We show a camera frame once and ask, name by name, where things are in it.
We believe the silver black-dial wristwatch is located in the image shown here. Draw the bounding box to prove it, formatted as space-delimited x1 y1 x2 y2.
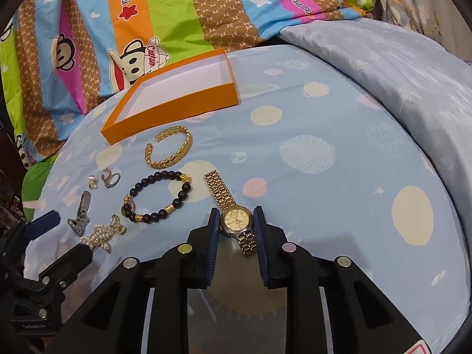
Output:
67 190 91 237

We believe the gold braided bangle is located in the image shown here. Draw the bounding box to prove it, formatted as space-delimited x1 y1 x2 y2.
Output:
144 125 194 169

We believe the black bead bracelet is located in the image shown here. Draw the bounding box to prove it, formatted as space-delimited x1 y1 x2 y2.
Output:
121 170 193 225

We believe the gold pearl earring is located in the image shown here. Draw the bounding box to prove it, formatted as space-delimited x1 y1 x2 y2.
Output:
88 175 99 190

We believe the pale blue satin blanket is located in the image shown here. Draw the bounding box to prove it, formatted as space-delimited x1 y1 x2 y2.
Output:
278 17 472 237

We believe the colourful monkey cartoon quilt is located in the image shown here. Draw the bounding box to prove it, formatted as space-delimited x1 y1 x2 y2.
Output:
1 0 375 166

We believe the grey floral fabric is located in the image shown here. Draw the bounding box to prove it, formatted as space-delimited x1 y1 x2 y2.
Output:
375 0 471 62

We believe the orange shallow cardboard box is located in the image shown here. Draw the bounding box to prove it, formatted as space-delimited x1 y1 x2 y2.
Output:
101 49 240 145

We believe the pearl bear brooch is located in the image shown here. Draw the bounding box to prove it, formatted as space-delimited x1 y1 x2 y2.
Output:
79 214 127 254

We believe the green cushion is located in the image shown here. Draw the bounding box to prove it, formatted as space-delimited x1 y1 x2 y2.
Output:
22 155 57 221

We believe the silver gem ring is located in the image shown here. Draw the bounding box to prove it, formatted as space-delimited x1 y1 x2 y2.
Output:
101 167 122 190

